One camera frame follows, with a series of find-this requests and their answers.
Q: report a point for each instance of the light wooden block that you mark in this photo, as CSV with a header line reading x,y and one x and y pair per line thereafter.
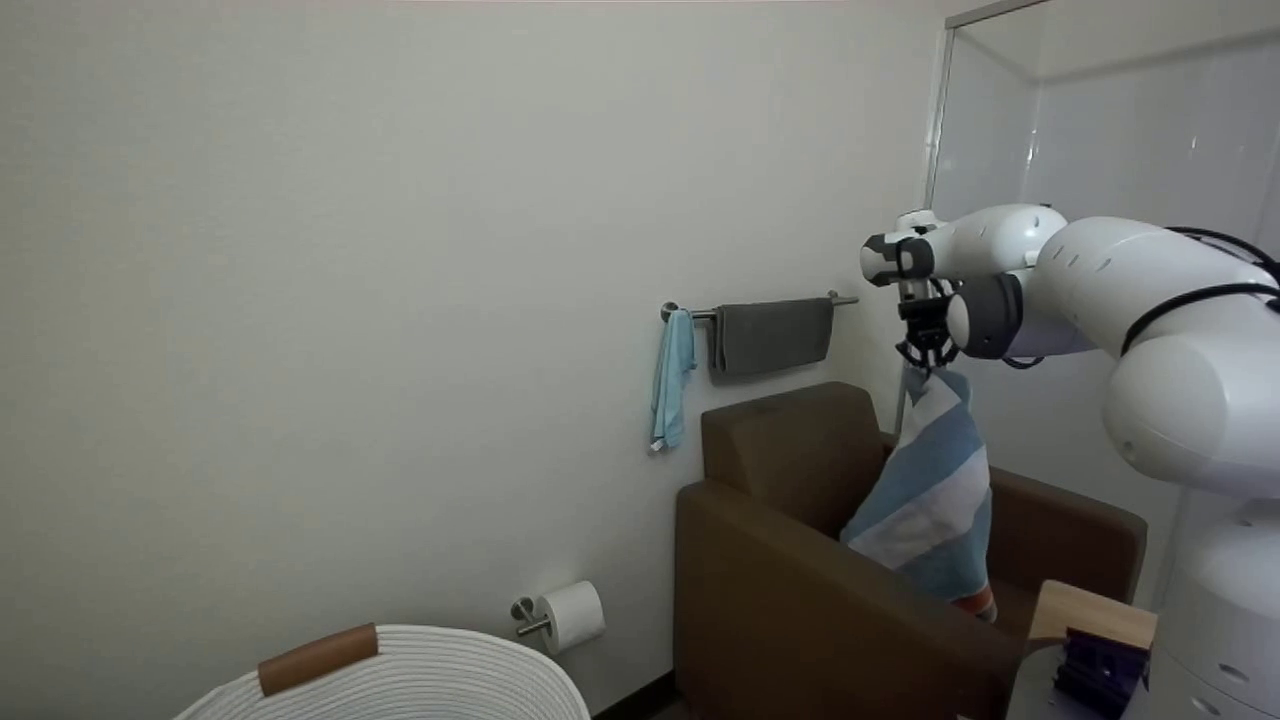
x,y
1094,612

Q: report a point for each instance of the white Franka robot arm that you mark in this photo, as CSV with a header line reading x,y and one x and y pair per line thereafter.
x,y
1175,374

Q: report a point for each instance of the chrome toilet paper holder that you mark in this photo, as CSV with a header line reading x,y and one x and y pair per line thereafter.
x,y
528,621

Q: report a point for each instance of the blue white striped towel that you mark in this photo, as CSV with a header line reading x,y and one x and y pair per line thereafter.
x,y
926,506

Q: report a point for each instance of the brown armchair sofa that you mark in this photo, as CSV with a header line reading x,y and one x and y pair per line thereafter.
x,y
784,603

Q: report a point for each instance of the white shower partition frame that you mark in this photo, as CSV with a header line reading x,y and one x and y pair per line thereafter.
x,y
940,123

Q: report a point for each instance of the dark purple object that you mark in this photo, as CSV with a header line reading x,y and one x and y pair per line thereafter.
x,y
1101,674

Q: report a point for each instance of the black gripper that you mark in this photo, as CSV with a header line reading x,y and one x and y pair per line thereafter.
x,y
920,308

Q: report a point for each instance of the white toilet paper roll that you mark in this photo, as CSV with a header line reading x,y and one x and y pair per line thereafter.
x,y
579,612

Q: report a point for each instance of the chrome towel rail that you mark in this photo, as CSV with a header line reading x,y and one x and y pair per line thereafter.
x,y
843,301

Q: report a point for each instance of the light blue hanging cloth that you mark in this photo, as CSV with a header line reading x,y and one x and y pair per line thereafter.
x,y
670,380

